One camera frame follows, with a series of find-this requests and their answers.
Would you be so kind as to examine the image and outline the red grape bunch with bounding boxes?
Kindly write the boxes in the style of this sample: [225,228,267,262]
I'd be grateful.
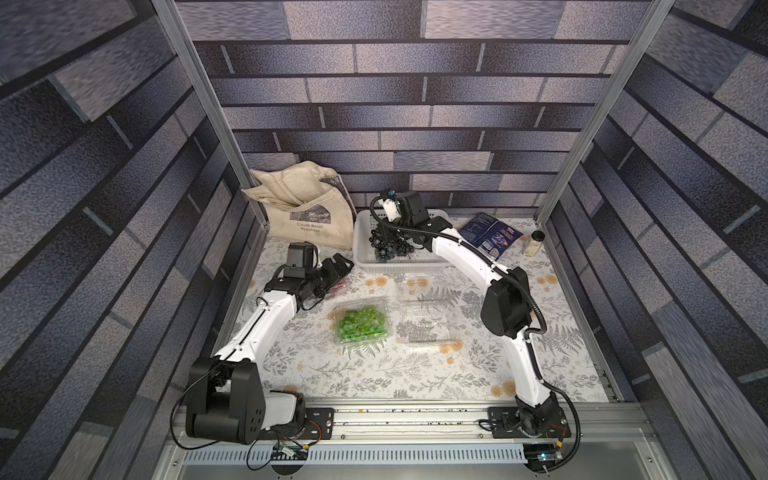
[329,280,347,295]

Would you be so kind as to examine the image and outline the black grape bunch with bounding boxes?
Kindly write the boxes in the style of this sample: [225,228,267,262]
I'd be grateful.
[369,226,415,262]

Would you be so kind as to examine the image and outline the clear clamshell container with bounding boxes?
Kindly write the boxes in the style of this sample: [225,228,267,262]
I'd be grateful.
[394,274,462,346]
[329,296,391,346]

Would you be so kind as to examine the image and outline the green grape bunch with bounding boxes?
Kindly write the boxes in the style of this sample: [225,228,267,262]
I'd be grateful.
[338,311,361,344]
[355,306,388,340]

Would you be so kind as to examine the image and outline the green grape bunch front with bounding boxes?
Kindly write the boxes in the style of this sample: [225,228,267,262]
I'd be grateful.
[338,311,361,344]

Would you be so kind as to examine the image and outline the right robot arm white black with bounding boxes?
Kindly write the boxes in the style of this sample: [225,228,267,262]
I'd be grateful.
[379,190,569,440]

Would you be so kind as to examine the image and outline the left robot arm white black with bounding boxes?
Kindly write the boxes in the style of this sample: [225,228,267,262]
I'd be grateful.
[183,242,354,445]

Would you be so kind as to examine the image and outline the white plastic basket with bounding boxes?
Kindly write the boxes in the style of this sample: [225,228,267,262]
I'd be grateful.
[353,210,451,273]

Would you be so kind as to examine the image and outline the beige canvas tote bag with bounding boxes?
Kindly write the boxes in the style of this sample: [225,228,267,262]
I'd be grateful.
[243,161,356,250]

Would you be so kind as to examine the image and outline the dark blue snack bag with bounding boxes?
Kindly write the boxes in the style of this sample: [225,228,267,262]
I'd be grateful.
[459,213,523,260]

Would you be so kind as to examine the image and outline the floral tablecloth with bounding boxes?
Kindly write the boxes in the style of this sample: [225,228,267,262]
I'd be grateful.
[261,239,607,402]

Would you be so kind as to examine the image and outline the small black-capped bottle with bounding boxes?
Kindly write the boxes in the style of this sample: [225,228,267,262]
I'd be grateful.
[524,230,546,257]

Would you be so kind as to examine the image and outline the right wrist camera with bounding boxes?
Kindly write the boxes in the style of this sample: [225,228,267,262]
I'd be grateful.
[380,190,402,223]

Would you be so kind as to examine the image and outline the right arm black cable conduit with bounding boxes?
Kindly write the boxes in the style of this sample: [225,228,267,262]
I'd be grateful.
[368,194,583,472]

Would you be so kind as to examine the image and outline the left aluminium frame post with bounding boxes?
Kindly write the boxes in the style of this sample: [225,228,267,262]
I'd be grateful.
[152,0,256,189]

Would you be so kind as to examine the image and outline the aluminium frame post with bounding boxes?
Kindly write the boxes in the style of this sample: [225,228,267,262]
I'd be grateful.
[152,0,256,189]
[536,0,674,230]

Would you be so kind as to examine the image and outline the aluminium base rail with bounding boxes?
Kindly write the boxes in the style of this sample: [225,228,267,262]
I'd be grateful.
[158,398,660,479]

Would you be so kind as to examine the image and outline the right aluminium frame post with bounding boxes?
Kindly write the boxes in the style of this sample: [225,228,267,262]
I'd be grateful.
[536,0,674,230]

